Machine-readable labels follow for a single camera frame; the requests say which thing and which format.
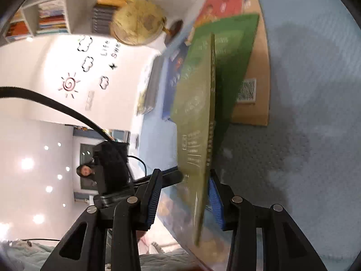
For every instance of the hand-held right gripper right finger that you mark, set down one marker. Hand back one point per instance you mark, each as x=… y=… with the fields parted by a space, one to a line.
x=215 y=204

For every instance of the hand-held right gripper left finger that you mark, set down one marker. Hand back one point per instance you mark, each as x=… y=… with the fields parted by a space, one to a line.
x=153 y=199

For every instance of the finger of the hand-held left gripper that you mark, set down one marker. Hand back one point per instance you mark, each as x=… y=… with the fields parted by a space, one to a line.
x=172 y=179

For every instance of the olive green book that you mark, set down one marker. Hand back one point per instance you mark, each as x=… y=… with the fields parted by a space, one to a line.
x=194 y=124

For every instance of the stack of thin books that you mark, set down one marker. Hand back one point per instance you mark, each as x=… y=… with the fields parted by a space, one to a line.
x=149 y=87

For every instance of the blue book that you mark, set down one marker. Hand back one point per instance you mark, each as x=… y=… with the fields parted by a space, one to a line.
x=173 y=76

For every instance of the tan book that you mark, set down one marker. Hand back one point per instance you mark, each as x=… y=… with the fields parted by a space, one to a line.
x=255 y=70

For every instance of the bright green book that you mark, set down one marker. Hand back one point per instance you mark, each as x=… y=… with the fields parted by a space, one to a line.
x=234 y=50

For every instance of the coral red scholar book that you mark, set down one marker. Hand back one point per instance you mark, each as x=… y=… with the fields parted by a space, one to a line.
x=222 y=2

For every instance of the group of ceiling spotlights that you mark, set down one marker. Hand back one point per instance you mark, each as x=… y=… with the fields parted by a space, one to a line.
x=26 y=163

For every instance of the person's light green top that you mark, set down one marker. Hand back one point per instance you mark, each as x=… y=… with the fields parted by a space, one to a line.
x=28 y=257

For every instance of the dark hardback volume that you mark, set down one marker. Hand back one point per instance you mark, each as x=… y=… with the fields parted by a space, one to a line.
x=103 y=24
x=103 y=13
x=103 y=19
x=103 y=8
x=103 y=30

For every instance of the light blue quilted mat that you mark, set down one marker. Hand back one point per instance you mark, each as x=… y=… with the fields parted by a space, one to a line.
x=304 y=90

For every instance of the yellow globe on wooden base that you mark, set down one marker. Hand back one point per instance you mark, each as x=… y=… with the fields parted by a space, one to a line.
x=135 y=22

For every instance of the white bookshelf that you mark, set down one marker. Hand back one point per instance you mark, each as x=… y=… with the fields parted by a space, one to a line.
x=76 y=5

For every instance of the white wall switch panel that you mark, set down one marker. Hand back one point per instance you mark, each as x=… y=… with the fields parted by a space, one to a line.
x=89 y=100

